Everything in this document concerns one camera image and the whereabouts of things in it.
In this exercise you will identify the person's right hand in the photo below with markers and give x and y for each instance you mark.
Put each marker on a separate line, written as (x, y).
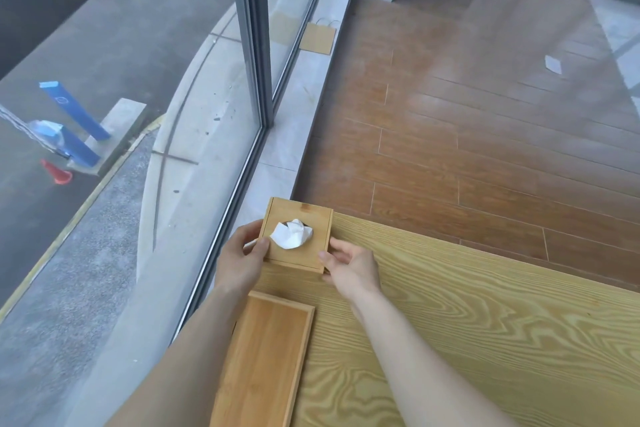
(352, 266)

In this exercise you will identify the person's left hand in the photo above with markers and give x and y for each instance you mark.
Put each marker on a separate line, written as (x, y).
(239, 261)

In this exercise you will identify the person's left thumb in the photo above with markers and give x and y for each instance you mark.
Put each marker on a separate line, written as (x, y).
(260, 247)

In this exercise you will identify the person's right thumb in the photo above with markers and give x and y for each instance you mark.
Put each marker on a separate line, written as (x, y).
(328, 261)

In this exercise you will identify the wooden tissue box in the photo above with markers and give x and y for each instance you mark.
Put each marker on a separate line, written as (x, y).
(297, 236)

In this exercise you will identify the person's left forearm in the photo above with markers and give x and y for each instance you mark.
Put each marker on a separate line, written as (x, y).
(180, 366)

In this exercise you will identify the person's right forearm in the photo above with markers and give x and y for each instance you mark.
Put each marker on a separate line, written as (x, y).
(420, 366)

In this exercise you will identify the white tissue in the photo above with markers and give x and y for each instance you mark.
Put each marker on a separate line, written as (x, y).
(292, 234)

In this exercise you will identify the wooden tray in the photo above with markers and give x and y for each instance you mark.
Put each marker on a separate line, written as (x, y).
(265, 361)

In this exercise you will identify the red traffic cone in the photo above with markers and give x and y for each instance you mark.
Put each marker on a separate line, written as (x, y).
(56, 172)

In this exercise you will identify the brown paper bag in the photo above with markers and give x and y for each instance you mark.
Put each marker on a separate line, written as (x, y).
(318, 37)

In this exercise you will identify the blue slanted bollard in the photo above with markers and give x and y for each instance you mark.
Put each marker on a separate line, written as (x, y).
(67, 144)
(75, 109)

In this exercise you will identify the white paper scrap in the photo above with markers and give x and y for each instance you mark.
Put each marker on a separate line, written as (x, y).
(553, 64)

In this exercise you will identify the grey window frame post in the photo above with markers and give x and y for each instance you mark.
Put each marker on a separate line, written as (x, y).
(252, 31)

